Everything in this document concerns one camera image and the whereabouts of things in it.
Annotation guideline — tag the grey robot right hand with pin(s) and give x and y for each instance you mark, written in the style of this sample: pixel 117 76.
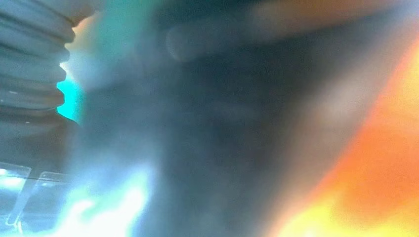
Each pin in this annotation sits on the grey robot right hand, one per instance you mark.
pixel 212 130

